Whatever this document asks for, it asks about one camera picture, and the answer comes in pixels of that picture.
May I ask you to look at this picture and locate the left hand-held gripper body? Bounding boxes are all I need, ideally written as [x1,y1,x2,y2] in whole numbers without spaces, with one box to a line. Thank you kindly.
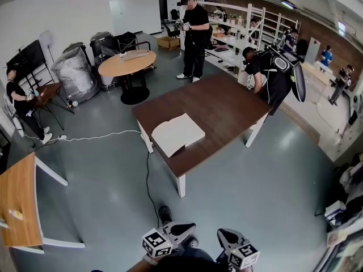
[141,222,197,258]

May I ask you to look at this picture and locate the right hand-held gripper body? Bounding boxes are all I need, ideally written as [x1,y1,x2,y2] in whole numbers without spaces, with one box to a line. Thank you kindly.
[217,228,261,270]

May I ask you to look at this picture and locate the white book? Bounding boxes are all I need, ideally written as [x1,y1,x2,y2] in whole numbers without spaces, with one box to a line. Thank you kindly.
[151,113,206,159]

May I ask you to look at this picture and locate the person's left forearm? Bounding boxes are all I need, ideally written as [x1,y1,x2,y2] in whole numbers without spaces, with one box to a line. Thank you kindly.
[124,258,156,272]

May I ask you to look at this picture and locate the person's black shoe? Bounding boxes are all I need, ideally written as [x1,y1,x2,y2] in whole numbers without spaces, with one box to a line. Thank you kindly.
[183,236,200,249]
[158,205,172,225]

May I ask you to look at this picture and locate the person's dark trousers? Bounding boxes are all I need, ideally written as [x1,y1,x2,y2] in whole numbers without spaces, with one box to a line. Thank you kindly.
[153,246,229,272]

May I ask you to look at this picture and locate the pile of clutter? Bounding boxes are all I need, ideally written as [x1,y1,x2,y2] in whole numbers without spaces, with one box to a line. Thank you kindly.
[324,151,363,248]

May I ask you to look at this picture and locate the dark brown table white legs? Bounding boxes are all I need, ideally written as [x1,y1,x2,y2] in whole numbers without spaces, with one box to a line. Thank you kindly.
[131,74,273,198]

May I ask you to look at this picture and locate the black and white backpack rig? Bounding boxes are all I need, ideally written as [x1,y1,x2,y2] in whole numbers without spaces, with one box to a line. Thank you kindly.
[265,44,307,103]

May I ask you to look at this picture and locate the round wooden table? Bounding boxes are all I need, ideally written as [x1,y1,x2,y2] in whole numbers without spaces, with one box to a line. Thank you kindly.
[98,49,157,105]

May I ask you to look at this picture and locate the small brown folding table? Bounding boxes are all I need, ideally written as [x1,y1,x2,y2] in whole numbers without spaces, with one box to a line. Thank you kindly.
[29,82,75,131]

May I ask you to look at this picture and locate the white keyboard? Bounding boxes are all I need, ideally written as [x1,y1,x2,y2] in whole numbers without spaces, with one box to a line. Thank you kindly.
[123,51,150,62]

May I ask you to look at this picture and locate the plastic-wrapped grey machine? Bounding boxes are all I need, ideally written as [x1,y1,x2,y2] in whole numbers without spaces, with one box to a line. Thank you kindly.
[50,41,100,105]

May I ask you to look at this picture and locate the pale wooden workbench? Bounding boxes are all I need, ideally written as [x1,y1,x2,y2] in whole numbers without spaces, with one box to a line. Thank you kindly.
[300,61,331,86]

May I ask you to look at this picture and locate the cardboard box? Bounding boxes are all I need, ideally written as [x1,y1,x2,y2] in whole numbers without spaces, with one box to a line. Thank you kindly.
[157,36,181,51]

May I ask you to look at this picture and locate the black office chair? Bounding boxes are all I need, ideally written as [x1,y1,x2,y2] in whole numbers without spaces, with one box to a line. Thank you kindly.
[161,8,182,39]

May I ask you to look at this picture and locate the white board panel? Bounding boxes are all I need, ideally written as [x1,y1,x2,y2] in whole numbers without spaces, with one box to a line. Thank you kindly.
[304,36,323,65]

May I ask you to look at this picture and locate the white shelf unit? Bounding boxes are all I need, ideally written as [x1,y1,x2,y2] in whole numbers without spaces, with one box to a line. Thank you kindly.
[198,1,267,78]

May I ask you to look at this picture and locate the black screen on stand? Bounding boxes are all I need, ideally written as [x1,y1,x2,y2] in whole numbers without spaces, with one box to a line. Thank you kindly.
[6,39,54,88]

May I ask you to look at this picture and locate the empty white shelf rack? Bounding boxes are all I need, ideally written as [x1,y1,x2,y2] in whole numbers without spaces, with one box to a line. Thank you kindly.
[263,10,302,45]

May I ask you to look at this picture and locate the black floor cable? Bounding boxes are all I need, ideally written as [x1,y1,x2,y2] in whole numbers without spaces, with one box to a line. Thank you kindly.
[145,151,161,227]

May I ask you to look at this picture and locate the white floor cable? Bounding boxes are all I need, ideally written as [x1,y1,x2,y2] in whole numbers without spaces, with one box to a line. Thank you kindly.
[23,129,142,143]

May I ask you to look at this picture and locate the light wooden desk white frame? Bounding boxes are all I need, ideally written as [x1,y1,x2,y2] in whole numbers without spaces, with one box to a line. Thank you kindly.
[0,151,86,255]

